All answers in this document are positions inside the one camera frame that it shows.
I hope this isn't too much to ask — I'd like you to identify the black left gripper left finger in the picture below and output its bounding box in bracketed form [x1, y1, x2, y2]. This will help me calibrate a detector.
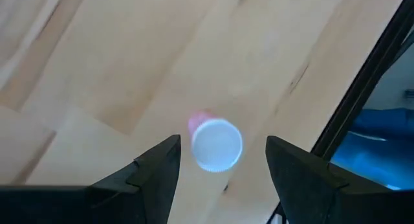
[85, 134, 182, 224]

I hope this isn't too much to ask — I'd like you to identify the pink medicine bottle white cap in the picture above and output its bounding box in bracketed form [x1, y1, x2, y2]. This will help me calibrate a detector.
[187, 110, 243, 173]

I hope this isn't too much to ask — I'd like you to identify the black aluminium table frame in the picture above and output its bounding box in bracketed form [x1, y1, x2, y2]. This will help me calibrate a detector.
[265, 0, 414, 224]

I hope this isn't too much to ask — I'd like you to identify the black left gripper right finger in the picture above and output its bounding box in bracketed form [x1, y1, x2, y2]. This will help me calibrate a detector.
[265, 135, 398, 224]

